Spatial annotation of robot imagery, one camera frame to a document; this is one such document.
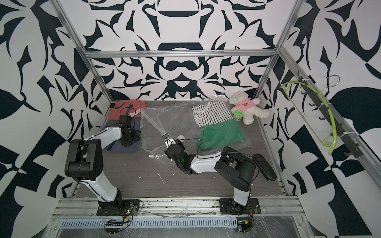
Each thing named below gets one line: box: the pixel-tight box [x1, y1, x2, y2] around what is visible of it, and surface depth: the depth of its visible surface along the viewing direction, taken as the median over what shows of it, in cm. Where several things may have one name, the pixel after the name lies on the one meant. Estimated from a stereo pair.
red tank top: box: [107, 100, 148, 121], surface depth 114 cm
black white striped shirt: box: [191, 101, 234, 127], surface depth 114 cm
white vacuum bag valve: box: [176, 134, 186, 143], surface depth 101 cm
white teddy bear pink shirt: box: [229, 90, 271, 125], surface depth 109 cm
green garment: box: [196, 119, 248, 152], surface depth 101 cm
